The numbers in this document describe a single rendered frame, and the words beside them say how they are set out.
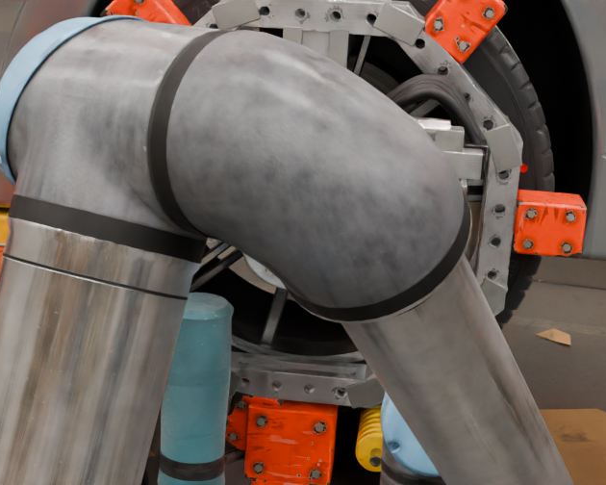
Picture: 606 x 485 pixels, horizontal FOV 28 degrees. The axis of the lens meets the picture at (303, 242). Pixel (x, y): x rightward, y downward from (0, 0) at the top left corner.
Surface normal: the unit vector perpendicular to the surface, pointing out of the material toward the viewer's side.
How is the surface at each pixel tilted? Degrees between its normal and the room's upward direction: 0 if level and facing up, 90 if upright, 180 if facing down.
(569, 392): 0
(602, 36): 90
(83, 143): 76
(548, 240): 90
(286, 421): 90
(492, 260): 90
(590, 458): 2
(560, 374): 0
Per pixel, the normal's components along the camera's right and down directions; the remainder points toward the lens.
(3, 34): -0.10, 0.27
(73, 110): -0.51, -0.11
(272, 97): 0.06, -0.36
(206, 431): 0.44, 0.30
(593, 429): 0.12, -0.88
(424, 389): -0.10, 0.80
